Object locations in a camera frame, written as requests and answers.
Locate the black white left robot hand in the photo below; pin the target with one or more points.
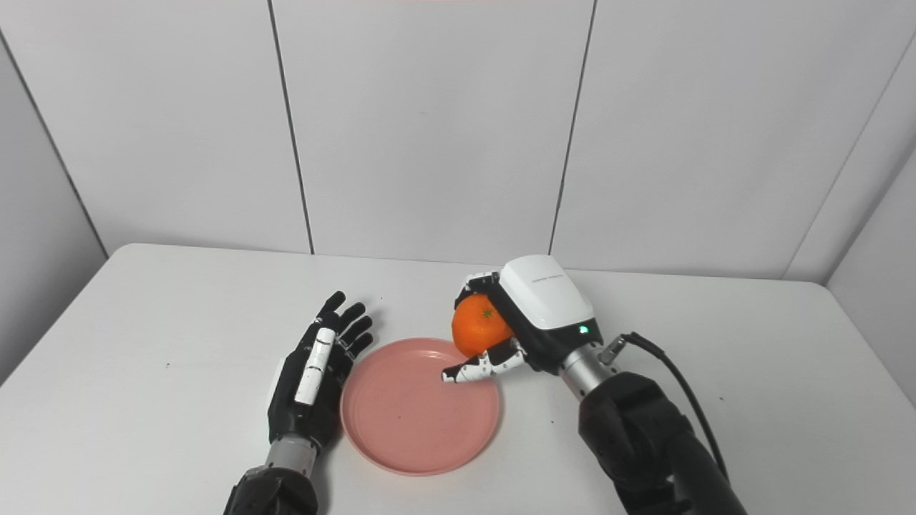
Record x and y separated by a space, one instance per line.
308 393

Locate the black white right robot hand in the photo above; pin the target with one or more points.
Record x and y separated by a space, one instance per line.
547 307

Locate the orange fruit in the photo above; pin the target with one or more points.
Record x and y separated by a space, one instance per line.
476 329

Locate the pink round plate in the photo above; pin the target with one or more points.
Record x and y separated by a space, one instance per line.
415 418

